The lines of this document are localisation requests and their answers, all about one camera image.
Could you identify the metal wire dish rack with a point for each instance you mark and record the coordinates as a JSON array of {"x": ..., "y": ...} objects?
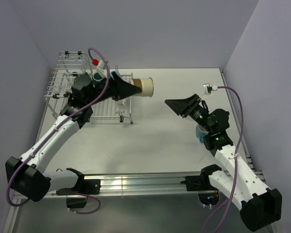
[{"x": 70, "y": 65}]

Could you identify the stainless steel cup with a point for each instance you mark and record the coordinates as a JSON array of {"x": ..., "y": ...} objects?
[{"x": 146, "y": 85}]

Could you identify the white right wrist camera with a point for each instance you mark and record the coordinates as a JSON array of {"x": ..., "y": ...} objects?
[{"x": 208, "y": 89}]

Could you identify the aluminium frame rail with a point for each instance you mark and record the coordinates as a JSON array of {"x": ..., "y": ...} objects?
[{"x": 141, "y": 184}]

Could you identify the dark green ceramic mug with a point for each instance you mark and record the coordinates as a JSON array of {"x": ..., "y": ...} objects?
[{"x": 98, "y": 79}]

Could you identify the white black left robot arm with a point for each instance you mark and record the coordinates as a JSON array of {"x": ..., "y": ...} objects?
[{"x": 26, "y": 174}]

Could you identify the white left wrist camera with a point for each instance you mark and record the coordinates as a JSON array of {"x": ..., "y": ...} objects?
[{"x": 100, "y": 67}]

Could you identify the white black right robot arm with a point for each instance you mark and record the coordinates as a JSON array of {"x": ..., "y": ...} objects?
[{"x": 259, "y": 205}]

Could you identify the blue white ceramic mug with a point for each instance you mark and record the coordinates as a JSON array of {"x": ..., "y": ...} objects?
[{"x": 200, "y": 132}]

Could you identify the light blue plastic cup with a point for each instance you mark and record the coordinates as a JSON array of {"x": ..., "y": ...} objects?
[{"x": 115, "y": 73}]

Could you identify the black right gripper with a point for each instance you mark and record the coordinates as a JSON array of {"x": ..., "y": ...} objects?
[{"x": 184, "y": 106}]

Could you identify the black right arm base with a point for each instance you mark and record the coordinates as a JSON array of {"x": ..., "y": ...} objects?
[{"x": 203, "y": 182}]

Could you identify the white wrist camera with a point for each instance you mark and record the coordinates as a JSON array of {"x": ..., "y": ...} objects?
[
  {"x": 100, "y": 67},
  {"x": 208, "y": 89}
]

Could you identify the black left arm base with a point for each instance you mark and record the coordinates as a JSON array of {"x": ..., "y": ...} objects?
[{"x": 87, "y": 186}]

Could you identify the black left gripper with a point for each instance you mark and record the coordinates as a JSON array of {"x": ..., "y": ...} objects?
[{"x": 120, "y": 89}]

